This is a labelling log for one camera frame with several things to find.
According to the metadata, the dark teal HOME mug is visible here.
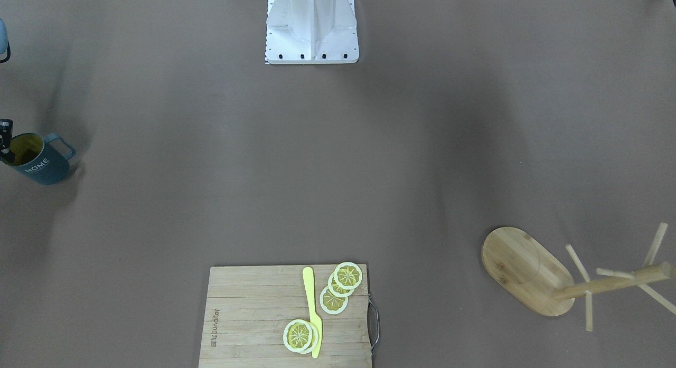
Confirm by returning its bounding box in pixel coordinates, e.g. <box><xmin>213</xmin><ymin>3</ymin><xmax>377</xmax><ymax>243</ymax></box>
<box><xmin>2</xmin><ymin>133</ymin><xmax>77</xmax><ymax>185</ymax></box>

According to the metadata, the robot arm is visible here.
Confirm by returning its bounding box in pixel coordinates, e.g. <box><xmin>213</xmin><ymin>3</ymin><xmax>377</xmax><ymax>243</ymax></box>
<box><xmin>1</xmin><ymin>20</ymin><xmax>15</xmax><ymax>163</ymax></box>

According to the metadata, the wooden mug tree rack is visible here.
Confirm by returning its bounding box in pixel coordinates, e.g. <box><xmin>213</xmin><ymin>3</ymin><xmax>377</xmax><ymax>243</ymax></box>
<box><xmin>481</xmin><ymin>223</ymin><xmax>675</xmax><ymax>332</ymax></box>

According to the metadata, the bamboo cutting board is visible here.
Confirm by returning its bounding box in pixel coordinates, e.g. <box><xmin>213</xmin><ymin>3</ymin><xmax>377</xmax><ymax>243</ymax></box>
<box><xmin>199</xmin><ymin>264</ymin><xmax>379</xmax><ymax>367</ymax></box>

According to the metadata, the large front lemon slice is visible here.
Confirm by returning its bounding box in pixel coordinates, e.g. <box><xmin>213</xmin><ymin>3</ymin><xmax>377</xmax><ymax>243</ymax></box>
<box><xmin>283</xmin><ymin>318</ymin><xmax>311</xmax><ymax>354</ymax></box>

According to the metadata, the lemon slice middle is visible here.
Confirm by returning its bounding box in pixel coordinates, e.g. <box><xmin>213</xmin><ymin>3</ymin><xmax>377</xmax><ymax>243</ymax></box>
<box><xmin>327</xmin><ymin>273</ymin><xmax>355</xmax><ymax>298</ymax></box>

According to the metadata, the lemon slice lower of three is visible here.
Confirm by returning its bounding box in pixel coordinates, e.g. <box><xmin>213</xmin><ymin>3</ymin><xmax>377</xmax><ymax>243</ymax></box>
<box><xmin>320</xmin><ymin>286</ymin><xmax>349</xmax><ymax>315</ymax></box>

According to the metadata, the lemon slice top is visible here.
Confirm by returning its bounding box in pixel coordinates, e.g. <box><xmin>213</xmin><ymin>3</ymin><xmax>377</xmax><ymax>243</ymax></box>
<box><xmin>333</xmin><ymin>261</ymin><xmax>364</xmax><ymax>290</ymax></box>

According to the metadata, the lemon slice behind front slice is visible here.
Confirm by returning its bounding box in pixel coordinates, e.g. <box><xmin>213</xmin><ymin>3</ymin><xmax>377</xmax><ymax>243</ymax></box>
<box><xmin>298</xmin><ymin>322</ymin><xmax>321</xmax><ymax>354</ymax></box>

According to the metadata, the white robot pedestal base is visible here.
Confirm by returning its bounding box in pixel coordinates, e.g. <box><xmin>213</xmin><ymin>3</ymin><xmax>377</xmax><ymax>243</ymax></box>
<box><xmin>264</xmin><ymin>0</ymin><xmax>360</xmax><ymax>65</ymax></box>

